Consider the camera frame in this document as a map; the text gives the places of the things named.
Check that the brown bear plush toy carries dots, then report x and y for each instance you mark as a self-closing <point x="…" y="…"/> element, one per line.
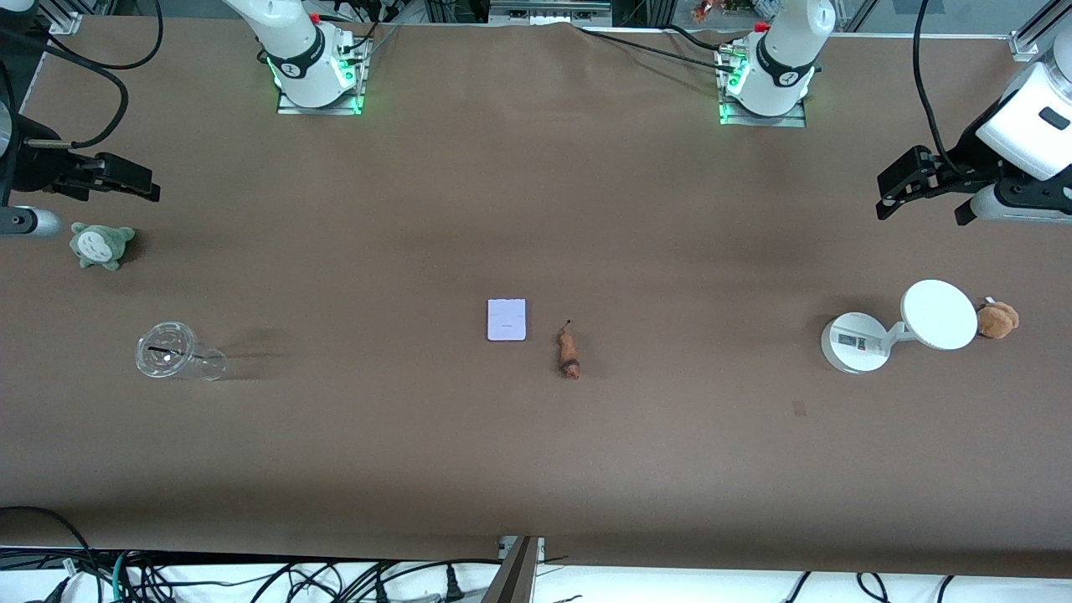
<point x="998" y="320"/>

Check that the dark table leg post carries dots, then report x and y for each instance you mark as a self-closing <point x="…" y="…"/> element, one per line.
<point x="511" y="578"/>

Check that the black power plug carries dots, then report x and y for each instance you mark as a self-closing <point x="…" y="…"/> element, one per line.
<point x="453" y="586"/>

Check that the brown table cover sheet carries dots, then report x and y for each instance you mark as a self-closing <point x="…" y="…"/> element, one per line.
<point x="536" y="209"/>

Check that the aluminium frame profile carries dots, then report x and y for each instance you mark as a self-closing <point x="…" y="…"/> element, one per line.
<point x="60" y="17"/>
<point x="1038" y="33"/>

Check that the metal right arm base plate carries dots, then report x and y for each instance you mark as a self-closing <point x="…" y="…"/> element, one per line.
<point x="289" y="106"/>

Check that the brown lion statue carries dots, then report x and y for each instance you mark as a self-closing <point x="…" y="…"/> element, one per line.
<point x="569" y="356"/>

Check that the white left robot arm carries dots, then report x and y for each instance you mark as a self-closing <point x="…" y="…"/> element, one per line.
<point x="783" y="59"/>

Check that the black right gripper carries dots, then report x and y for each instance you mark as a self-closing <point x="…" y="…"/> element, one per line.
<point x="33" y="166"/>

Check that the orange toy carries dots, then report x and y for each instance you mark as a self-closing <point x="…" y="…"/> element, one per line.
<point x="703" y="10"/>

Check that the clear plastic cup with lid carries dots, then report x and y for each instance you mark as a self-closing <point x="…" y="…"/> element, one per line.
<point x="197" y="362"/>

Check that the black straw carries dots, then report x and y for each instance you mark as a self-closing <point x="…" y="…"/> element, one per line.
<point x="163" y="349"/>

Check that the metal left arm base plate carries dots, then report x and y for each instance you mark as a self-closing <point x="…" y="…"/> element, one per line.
<point x="791" y="120"/>

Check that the lilac phone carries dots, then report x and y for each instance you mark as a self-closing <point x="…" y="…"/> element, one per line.
<point x="507" y="320"/>

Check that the metal rail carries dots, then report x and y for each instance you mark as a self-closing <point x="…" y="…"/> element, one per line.
<point x="548" y="10"/>

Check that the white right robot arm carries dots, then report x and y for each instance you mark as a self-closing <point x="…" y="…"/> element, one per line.
<point x="306" y="67"/>

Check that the green totoro plush toy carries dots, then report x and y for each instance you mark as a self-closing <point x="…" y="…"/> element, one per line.
<point x="102" y="245"/>

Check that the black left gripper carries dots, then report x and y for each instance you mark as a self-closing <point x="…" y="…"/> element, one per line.
<point x="974" y="159"/>

